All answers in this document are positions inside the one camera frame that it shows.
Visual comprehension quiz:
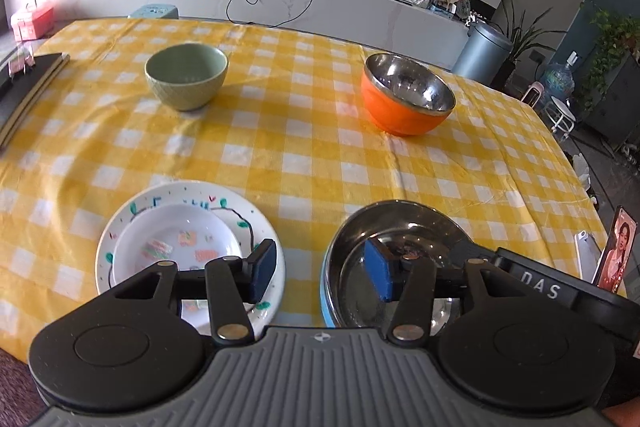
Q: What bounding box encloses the person's right forearm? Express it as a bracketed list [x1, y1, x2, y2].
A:
[600, 399, 640, 427]

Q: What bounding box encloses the pink storage box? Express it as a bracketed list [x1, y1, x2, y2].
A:
[10, 4, 55, 42]

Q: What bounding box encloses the bushy green houseplant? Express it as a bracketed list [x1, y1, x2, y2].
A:
[575, 9, 640, 108]

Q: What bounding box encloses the small pink heater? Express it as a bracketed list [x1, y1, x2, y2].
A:
[520, 82, 546, 108]

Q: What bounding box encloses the white round stool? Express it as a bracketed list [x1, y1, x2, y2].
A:
[542, 99, 578, 142]

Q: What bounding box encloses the grey metal trash can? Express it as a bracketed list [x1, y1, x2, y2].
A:
[451, 21, 514, 80]

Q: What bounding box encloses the tall potted plant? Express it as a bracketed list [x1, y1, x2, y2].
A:
[492, 0, 568, 90]

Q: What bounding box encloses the blue water jug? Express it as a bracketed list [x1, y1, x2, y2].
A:
[540, 52, 581, 100]

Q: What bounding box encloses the light blue stool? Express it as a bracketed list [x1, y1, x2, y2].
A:
[127, 3, 180, 20]

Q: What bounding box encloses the blue steel-lined bowl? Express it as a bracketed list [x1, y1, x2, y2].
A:
[320, 201, 496, 330]

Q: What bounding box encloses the green ceramic bowl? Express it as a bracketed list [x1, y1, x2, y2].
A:
[145, 43, 229, 112]

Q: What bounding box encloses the white painted vine plate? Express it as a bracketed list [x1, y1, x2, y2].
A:
[95, 181, 287, 338]

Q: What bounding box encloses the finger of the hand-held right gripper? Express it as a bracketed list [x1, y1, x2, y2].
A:
[447, 227, 501, 264]

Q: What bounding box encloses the black notebook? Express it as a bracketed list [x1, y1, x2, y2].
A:
[0, 52, 71, 148]

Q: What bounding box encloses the portrait photo card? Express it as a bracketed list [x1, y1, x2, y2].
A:
[595, 206, 638, 293]

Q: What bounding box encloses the small white patterned plate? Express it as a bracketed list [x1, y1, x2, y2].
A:
[107, 203, 246, 295]

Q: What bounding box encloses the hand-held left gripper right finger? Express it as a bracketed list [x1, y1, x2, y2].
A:
[362, 239, 506, 343]

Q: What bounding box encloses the white stand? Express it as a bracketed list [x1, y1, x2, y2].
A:
[574, 231, 601, 280]

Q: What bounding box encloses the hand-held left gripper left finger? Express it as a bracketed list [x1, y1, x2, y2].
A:
[107, 238, 278, 344]

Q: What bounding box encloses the orange steel-lined bowl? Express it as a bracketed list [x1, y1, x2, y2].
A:
[361, 53, 457, 136]

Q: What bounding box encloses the yellow checked tablecloth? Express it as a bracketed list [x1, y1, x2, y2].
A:
[0, 18, 628, 358]

